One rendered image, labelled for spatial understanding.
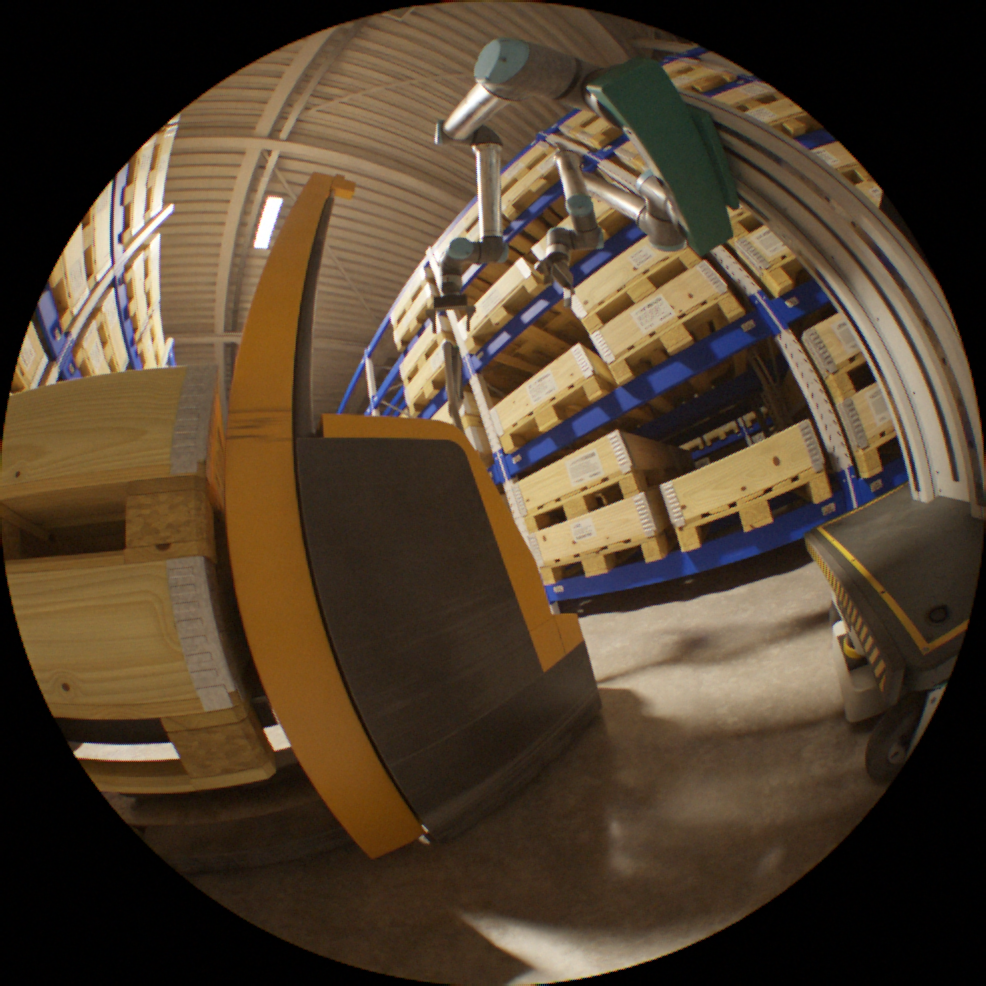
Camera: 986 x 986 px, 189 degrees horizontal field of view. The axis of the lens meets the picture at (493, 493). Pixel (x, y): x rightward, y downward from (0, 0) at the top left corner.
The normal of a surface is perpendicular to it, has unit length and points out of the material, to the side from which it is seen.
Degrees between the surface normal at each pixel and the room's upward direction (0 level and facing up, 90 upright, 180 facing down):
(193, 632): 90
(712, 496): 90
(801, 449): 90
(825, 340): 90
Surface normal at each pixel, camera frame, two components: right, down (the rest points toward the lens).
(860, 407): -0.72, 0.08
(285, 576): 0.63, -0.34
